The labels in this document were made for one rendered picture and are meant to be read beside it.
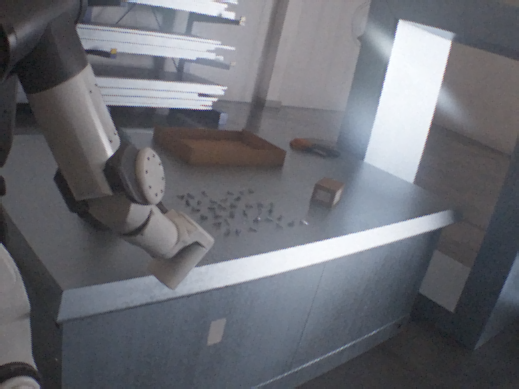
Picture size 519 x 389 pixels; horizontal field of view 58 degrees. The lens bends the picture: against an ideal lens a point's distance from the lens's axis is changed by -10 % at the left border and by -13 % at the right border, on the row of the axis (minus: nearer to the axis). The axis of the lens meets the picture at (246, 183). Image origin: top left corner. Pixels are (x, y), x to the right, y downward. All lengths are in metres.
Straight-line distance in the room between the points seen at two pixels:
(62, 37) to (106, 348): 0.77
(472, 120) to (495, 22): 8.64
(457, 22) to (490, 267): 1.15
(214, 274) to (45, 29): 0.74
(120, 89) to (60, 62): 4.46
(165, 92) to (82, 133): 4.69
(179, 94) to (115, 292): 4.47
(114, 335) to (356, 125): 1.97
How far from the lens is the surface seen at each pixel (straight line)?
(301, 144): 2.39
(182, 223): 0.87
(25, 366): 1.08
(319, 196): 1.71
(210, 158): 1.84
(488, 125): 10.89
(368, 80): 2.78
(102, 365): 1.22
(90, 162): 0.65
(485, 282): 2.47
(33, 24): 0.58
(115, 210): 0.72
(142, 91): 5.18
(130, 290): 1.05
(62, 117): 0.63
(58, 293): 1.00
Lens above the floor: 1.18
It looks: 18 degrees down
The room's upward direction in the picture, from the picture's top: 13 degrees clockwise
